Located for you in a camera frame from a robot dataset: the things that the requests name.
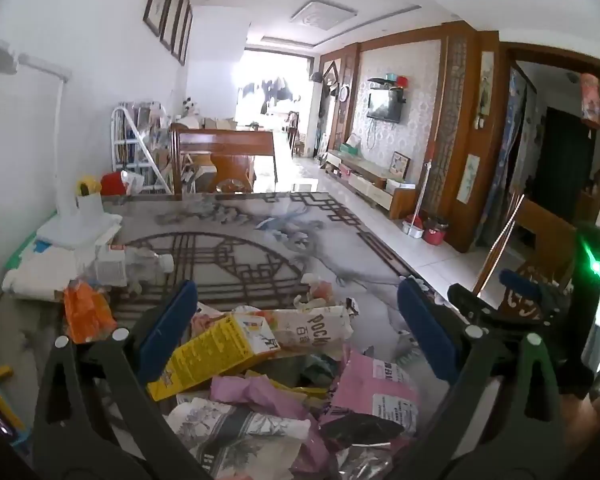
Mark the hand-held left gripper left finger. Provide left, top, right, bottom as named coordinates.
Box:
left=32, top=280, right=216, bottom=480

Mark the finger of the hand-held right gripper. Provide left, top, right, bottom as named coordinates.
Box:
left=499, top=268, right=575, bottom=312
left=447, top=282, right=547, bottom=347

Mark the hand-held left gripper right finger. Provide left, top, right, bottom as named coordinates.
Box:
left=375, top=277, right=566, bottom=480

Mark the clear plastic bottle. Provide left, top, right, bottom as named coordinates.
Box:
left=91, top=246, right=176, bottom=287

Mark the person's right forearm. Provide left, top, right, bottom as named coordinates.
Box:
left=570, top=390, right=600, bottom=466

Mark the carved-back wooden chair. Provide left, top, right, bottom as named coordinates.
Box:
left=480, top=194, right=581, bottom=322

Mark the yellow cardboard box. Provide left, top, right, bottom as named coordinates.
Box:
left=146, top=311, right=282, bottom=402

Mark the pink labelled packet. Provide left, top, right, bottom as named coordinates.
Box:
left=329, top=349, right=422, bottom=437

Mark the red bucket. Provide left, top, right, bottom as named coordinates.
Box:
left=422, top=217, right=449, bottom=246

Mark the orange snack packet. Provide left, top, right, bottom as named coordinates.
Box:
left=61, top=279, right=119, bottom=347

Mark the pink plastic wrapper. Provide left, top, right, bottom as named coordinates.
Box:
left=209, top=374, right=332, bottom=463

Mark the white snack box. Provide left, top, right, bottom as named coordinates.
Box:
left=269, top=304, right=357, bottom=352

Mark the small crumpled white wrapper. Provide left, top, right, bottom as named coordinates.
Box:
left=294, top=272, right=337, bottom=311

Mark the black foil wrapper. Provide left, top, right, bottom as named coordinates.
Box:
left=319, top=411, right=407, bottom=452

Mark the floral printed paper wrapper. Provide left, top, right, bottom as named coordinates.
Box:
left=166, top=394, right=312, bottom=480

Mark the dark entrance door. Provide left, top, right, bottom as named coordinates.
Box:
left=534, top=106, right=597, bottom=213

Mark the blue printed poster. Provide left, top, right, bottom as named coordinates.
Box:
left=484, top=66, right=528, bottom=243

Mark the silver foil wrapper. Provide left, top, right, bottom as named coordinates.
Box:
left=339, top=449, right=397, bottom=480

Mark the yellow-topped white bottle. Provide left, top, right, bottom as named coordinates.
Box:
left=74, top=175, right=107, bottom=222

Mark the low television cabinet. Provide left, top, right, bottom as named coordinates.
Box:
left=324, top=149, right=422, bottom=220

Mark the red container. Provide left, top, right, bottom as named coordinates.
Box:
left=100, top=172, right=129, bottom=196

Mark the small framed picture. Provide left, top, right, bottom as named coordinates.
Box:
left=388, top=151, right=411, bottom=181

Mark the wooden lattice partition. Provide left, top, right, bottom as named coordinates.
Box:
left=431, top=21, right=502, bottom=255

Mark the white metal rack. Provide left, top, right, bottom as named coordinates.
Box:
left=110, top=101, right=175, bottom=196

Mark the plain-back wooden chair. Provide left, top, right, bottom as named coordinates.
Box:
left=169, top=124, right=279, bottom=196

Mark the red hanging lantern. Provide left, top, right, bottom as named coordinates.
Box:
left=579, top=72, right=600, bottom=129

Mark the white desk lamp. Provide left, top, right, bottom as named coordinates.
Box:
left=0, top=40, right=125, bottom=251

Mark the small wooden chair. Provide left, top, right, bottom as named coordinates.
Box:
left=286, top=110, right=302, bottom=157

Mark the white standing air conditioner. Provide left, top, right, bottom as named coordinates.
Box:
left=309, top=79, right=327, bottom=157

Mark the white bead string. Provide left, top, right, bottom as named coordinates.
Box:
left=474, top=194, right=527, bottom=292

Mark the short wall scroll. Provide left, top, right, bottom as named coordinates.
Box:
left=457, top=154, right=481, bottom=206

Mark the long-handled mop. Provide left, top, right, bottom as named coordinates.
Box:
left=414, top=146, right=437, bottom=232

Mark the long wall scroll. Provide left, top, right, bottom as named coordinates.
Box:
left=479, top=51, right=496, bottom=112

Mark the wall-mounted television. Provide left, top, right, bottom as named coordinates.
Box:
left=366, top=90, right=402, bottom=124

